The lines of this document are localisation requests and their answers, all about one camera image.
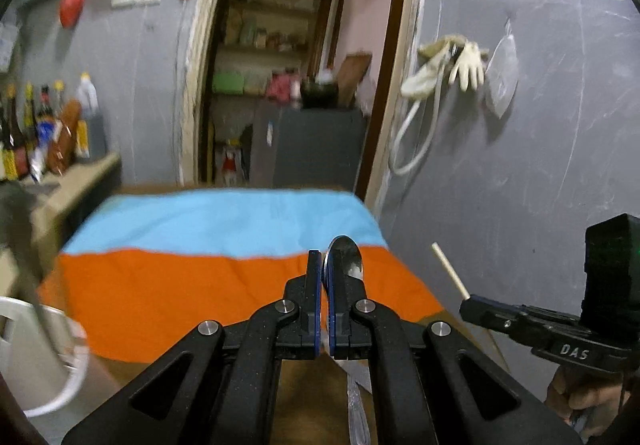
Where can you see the striped blue orange brown cloth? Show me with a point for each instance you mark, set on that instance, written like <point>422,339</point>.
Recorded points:
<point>143,271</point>

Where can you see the person's right hand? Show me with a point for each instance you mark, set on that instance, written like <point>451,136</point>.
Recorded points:
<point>572,391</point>

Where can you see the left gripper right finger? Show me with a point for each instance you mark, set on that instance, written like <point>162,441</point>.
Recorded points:
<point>431,384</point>

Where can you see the silver spoon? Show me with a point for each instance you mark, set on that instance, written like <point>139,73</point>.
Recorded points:
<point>345,257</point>

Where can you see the red plastic bag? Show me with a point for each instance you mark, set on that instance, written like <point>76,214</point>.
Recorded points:
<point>69,12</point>

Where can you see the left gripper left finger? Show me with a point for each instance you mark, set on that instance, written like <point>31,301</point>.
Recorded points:
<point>218,384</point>

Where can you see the brown snack bag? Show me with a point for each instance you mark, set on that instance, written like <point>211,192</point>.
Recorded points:
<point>63,143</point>

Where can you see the dark soy sauce bottle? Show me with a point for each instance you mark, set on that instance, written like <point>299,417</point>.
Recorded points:
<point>15,156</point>

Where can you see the large clear oil bottle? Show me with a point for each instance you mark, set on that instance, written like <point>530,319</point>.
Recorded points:
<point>90,135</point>

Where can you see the white rubber gloves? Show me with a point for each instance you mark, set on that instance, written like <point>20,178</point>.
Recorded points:
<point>454,57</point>

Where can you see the white utensil holder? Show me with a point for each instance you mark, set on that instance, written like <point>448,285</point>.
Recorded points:
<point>43,377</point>

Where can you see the dark grey cabinet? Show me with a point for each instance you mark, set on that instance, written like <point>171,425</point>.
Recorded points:
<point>317,148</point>

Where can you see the wooden shelf unit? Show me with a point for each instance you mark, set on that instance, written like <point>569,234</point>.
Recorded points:
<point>258,39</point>

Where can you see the transparent bag on wall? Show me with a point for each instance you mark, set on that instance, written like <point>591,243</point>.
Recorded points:
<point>502,74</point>

